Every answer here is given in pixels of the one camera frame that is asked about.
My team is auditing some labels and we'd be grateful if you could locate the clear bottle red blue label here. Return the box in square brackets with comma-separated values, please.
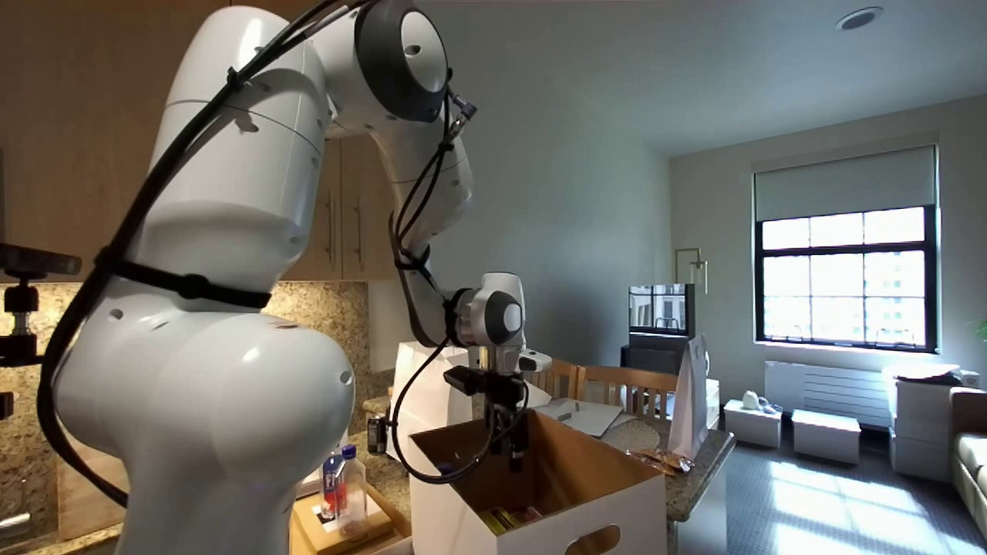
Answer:
[319, 436, 350, 523]

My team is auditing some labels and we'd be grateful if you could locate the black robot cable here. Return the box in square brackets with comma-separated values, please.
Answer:
[35, 0, 536, 513]

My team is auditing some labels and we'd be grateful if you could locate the white wall radiator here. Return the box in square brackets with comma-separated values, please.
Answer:
[761, 357, 898, 430]

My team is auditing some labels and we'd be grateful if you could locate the grey closed laptop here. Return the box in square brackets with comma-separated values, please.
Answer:
[536, 396, 627, 440]

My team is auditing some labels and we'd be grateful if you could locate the beige sofa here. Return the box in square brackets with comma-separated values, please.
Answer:
[950, 384, 987, 513]

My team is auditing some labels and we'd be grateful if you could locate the small lit monitor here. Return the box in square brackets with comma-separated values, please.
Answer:
[627, 279, 698, 343]

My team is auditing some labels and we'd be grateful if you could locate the white floor box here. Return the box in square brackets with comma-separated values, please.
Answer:
[723, 391, 786, 449]
[789, 407, 865, 468]

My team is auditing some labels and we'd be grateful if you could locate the clear water bottle blue cap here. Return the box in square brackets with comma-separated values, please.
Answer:
[338, 444, 370, 529]

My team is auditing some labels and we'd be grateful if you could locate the wooden chair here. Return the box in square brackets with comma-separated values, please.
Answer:
[531, 357, 579, 407]
[573, 363, 683, 425]

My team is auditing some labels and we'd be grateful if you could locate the round ceiling light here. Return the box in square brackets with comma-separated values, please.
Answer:
[834, 2, 886, 34]

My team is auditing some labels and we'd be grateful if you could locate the black monitor stand cabinet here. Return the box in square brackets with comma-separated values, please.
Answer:
[617, 336, 693, 378]

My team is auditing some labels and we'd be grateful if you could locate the black framed window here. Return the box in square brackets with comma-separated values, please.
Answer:
[754, 202, 942, 355]

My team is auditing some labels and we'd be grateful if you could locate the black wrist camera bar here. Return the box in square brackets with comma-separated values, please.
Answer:
[441, 363, 528, 405]

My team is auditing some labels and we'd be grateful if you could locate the white cardboard box brown inside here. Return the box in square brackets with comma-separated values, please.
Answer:
[408, 407, 671, 555]

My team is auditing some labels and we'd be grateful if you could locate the wooden cutting board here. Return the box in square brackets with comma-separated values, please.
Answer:
[286, 491, 411, 555]

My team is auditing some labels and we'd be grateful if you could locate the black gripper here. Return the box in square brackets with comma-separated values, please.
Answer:
[491, 393, 534, 474]

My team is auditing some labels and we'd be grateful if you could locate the tall white pointed bag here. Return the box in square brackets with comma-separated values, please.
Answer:
[669, 336, 716, 461]

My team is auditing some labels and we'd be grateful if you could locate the white paper bag with handles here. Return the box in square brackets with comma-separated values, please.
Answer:
[390, 338, 487, 461]

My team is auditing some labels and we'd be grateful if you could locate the short white roller blind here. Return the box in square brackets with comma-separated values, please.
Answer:
[749, 144, 942, 224]

